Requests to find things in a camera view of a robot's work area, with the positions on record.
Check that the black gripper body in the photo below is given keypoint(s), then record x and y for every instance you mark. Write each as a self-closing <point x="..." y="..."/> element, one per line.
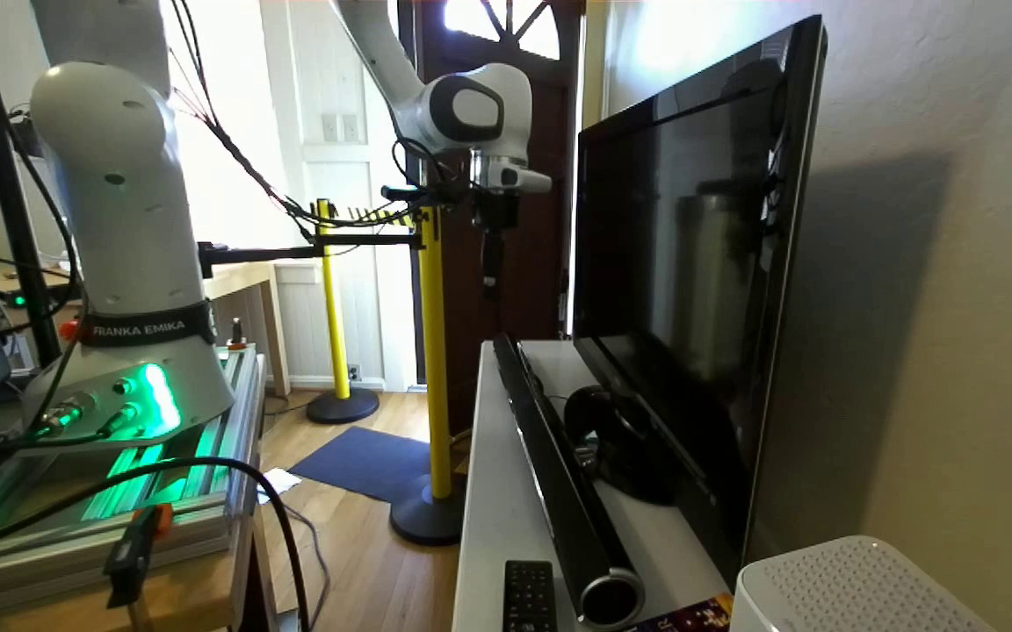
<point x="491" y="209"/>

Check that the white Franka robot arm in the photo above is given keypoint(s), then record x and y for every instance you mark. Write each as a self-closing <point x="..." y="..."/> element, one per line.
<point x="120" y="224"/>

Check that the long black soundbar speaker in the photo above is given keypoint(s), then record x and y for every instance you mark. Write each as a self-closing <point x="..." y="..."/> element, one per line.
<point x="554" y="469"/>

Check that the yellow black striped barrier belt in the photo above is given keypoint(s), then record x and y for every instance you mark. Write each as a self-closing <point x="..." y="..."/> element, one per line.
<point x="371" y="216"/>

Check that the white panelled door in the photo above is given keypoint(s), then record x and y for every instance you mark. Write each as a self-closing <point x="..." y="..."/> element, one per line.
<point x="343" y="142"/>

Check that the black horizontal mounting bar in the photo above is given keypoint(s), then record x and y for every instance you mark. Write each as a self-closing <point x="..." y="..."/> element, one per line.
<point x="295" y="248"/>

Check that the black flat screen television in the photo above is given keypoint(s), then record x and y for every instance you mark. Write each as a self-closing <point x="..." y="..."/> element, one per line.
<point x="692" y="268"/>

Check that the black oval television stand base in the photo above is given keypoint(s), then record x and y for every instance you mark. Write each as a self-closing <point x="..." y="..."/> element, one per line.
<point x="624" y="451"/>

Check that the blue floor mat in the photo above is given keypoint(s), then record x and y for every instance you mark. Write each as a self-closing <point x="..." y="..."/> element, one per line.
<point x="368" y="461"/>

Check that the white television cabinet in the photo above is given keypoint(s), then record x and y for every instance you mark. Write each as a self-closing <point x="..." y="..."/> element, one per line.
<point x="493" y="530"/>

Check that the black remote control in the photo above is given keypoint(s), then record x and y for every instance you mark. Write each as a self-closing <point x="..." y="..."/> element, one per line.
<point x="527" y="600"/>

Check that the aluminium robot mounting platform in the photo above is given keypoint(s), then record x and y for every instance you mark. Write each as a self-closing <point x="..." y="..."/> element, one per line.
<point x="176" y="492"/>

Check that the colourful printed card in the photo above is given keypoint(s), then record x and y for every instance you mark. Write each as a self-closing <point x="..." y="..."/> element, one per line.
<point x="692" y="616"/>

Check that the orange and black clamp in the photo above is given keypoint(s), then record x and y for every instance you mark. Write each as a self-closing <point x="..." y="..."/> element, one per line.
<point x="138" y="548"/>

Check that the white perforated box device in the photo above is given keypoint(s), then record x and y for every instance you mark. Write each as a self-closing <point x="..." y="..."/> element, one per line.
<point x="845" y="591"/>

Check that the black upright pole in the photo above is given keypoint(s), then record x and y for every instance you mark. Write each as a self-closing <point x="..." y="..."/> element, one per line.
<point x="2" y="198"/>

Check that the yellow stanchion post black base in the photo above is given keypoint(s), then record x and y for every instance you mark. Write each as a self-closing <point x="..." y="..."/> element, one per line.
<point x="438" y="352"/>
<point x="336" y="319"/>

